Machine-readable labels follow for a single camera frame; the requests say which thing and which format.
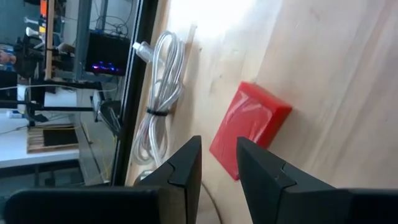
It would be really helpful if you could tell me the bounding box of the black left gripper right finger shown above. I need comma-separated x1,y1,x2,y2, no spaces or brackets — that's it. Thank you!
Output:
236,136,398,224

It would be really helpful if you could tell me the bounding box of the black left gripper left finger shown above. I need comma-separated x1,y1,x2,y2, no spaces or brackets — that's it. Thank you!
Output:
3,135,203,224

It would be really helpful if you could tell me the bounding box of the red box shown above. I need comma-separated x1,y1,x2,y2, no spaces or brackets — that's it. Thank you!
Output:
208,80,294,182

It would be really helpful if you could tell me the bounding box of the wooden pallet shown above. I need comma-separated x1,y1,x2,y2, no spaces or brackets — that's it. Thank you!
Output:
26,125,80,154

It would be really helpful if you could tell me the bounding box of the black electronics box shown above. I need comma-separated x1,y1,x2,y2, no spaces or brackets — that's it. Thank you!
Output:
85,30,131,77

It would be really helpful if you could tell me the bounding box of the white background table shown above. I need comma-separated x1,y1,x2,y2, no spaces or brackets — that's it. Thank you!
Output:
0,83,81,170

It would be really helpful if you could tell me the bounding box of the clear coiled lamp cable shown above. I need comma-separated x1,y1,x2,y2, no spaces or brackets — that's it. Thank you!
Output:
131,30,188,167

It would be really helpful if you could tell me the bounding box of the black aluminium table frame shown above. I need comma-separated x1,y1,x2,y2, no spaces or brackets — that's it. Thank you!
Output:
111,0,160,187

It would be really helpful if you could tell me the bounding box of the grey metal post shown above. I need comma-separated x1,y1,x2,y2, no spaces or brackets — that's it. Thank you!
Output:
73,0,93,81

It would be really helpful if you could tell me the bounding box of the wooden post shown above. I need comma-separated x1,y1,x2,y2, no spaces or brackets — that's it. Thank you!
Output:
44,0,56,81

